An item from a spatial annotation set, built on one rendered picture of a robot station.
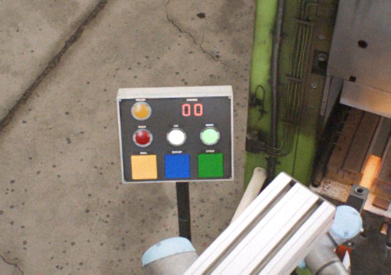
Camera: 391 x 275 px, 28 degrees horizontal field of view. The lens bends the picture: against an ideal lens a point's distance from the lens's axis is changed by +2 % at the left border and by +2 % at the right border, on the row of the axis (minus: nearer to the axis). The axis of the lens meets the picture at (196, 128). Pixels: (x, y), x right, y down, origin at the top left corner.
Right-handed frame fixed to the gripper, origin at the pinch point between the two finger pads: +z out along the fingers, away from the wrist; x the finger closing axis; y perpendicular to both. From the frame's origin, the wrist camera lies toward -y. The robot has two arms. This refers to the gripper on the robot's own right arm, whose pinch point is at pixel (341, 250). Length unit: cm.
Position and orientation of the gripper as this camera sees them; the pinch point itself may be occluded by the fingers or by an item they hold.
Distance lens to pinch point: 220.6
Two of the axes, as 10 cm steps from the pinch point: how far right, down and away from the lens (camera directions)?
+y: 0.2, 6.3, 7.8
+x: 9.1, 3.0, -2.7
